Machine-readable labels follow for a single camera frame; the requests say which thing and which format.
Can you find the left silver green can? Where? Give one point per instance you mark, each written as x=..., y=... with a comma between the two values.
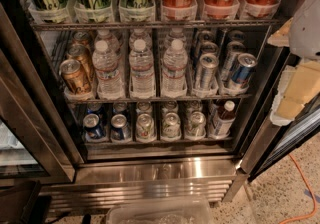
x=145, y=130

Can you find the clear plastic bin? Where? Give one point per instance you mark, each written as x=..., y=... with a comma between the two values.
x=175, y=210

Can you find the middle front water bottle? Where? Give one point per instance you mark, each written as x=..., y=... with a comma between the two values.
x=142, y=70

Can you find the middle silver green can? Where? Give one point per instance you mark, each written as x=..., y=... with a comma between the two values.
x=171, y=129

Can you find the front silver slim can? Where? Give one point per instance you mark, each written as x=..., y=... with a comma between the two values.
x=205, y=71

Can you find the glass fridge door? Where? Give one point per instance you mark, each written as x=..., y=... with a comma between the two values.
x=271, y=143

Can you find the right front water bottle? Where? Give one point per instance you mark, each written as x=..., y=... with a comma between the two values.
x=175, y=60

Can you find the gold soda can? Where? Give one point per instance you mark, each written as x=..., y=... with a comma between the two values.
x=83, y=55
x=75, y=77

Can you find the silver green can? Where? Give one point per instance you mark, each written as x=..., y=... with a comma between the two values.
x=195, y=127
x=171, y=129
x=145, y=130

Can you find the front gold soda can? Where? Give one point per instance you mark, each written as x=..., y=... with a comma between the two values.
x=75, y=77

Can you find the right silver green can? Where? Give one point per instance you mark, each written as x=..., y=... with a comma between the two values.
x=195, y=127

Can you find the front blue silver can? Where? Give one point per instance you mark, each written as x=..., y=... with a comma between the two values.
x=242, y=71

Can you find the middle gold soda can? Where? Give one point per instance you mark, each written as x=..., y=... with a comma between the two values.
x=83, y=55

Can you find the water bottle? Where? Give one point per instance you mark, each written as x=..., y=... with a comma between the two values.
x=105, y=63
x=142, y=70
x=175, y=60

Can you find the left front water bottle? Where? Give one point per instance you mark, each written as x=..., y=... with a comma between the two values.
x=105, y=63

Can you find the white capped brown bottle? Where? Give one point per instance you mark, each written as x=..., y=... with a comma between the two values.
x=223, y=120

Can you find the blue pepsi can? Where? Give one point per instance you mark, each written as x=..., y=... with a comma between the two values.
x=93, y=128
x=120, y=129

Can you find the left blue pepsi can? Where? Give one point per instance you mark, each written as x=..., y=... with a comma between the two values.
x=93, y=128

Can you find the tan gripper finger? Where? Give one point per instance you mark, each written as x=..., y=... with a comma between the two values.
x=281, y=37
x=297, y=86

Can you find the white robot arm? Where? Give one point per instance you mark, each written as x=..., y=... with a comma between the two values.
x=304, y=34

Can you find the stainless steel fridge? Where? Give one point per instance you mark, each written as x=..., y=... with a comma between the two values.
x=79, y=175

